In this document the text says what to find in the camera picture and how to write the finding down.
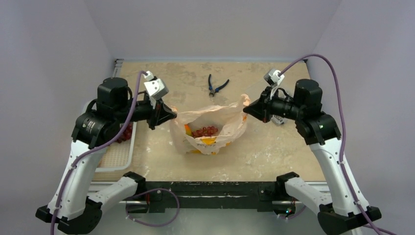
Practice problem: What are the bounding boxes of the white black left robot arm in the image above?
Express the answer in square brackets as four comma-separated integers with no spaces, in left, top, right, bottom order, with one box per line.
[36,72,177,235]

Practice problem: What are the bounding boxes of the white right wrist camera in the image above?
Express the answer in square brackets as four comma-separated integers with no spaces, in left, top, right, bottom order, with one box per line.
[263,69,285,98]

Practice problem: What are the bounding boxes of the clear plastic screw box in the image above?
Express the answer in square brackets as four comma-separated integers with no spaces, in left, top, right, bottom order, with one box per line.
[244,81,292,126]

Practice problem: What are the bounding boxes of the white plastic perforated basket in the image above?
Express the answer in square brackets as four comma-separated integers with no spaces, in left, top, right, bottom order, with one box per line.
[81,100,137,173]

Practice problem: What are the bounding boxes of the black metal base rail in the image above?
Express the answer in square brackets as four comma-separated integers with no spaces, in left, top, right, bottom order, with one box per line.
[123,181,304,215]

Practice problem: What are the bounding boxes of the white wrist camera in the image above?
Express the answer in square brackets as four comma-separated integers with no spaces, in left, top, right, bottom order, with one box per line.
[144,71,169,100]
[263,69,285,98]

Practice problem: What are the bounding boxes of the blue handled pliers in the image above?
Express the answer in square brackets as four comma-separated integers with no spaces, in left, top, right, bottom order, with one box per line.
[207,73,230,97]

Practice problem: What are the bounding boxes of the light red fake grape bunch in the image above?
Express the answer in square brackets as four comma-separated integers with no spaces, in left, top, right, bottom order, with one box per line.
[192,126,219,138]

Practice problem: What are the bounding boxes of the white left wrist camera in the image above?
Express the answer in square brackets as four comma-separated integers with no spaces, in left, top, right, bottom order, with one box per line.
[144,71,169,100]

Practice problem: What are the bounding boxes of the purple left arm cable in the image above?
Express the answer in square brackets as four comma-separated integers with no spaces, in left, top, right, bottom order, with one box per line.
[49,70,180,235]

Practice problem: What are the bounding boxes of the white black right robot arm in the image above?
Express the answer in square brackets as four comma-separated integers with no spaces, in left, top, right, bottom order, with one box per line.
[243,79,381,235]

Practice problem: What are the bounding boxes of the dark red fake grape bunch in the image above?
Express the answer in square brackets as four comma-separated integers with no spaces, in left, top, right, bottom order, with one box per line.
[116,122,133,143]

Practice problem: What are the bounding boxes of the translucent orange plastic bag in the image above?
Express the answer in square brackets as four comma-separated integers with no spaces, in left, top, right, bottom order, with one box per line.
[169,94,251,155]

